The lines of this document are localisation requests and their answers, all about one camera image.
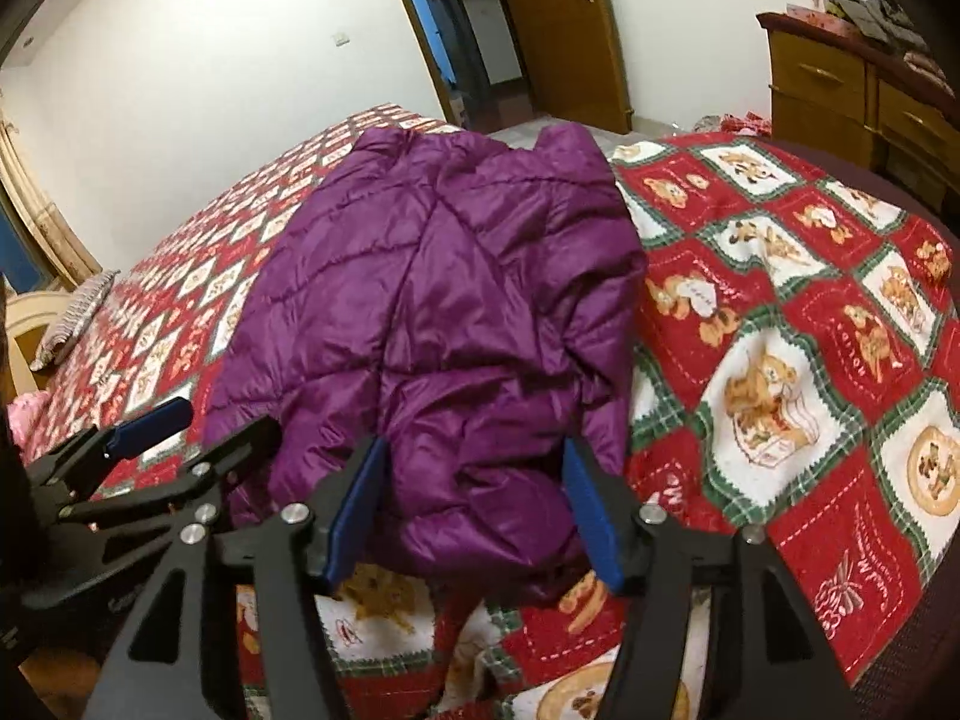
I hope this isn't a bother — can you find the wooden door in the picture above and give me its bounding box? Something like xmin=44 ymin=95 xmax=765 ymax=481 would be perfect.
xmin=486 ymin=0 xmax=632 ymax=136

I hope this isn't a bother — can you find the grey patterned pillow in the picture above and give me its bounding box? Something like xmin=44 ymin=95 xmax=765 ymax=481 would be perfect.
xmin=30 ymin=268 xmax=121 ymax=373

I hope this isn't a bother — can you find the pile of dark clothes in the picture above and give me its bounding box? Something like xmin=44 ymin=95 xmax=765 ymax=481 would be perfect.
xmin=821 ymin=0 xmax=925 ymax=55

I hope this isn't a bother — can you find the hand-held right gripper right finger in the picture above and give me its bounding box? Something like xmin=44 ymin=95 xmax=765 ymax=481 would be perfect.
xmin=561 ymin=435 xmax=860 ymax=720

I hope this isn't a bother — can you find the wooden door frame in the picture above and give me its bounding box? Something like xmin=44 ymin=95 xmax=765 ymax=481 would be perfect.
xmin=377 ymin=0 xmax=470 ymax=126

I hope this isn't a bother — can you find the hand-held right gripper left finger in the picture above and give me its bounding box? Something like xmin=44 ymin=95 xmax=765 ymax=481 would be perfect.
xmin=81 ymin=435 xmax=391 ymax=720

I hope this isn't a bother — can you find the cream headboard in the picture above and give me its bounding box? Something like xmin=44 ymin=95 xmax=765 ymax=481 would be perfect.
xmin=0 ymin=289 xmax=76 ymax=391

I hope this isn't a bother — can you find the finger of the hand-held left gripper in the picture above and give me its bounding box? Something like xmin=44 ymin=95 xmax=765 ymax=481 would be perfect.
xmin=26 ymin=396 xmax=196 ymax=509
xmin=60 ymin=415 xmax=284 ymax=535

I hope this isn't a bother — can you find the red printed patchwork quilt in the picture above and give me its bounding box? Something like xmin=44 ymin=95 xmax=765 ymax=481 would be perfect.
xmin=15 ymin=103 xmax=960 ymax=720

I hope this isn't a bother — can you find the purple puffer jacket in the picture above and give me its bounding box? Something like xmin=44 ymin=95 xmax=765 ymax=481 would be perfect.
xmin=202 ymin=124 xmax=650 ymax=605

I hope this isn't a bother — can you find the pink flat box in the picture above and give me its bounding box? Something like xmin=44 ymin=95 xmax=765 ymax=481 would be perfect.
xmin=784 ymin=6 xmax=857 ymax=39

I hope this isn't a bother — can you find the wooden dresser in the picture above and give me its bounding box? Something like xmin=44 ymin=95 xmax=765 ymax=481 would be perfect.
xmin=756 ymin=11 xmax=960 ymax=218

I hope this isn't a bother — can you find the red wrapped bundle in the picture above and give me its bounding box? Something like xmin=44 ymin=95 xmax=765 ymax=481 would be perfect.
xmin=694 ymin=111 xmax=773 ymax=138

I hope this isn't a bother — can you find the pink cloth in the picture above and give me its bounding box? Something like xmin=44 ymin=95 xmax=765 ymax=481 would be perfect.
xmin=6 ymin=392 xmax=50 ymax=458

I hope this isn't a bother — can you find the beige curtain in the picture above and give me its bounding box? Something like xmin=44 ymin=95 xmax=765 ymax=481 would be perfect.
xmin=0 ymin=109 xmax=103 ymax=293

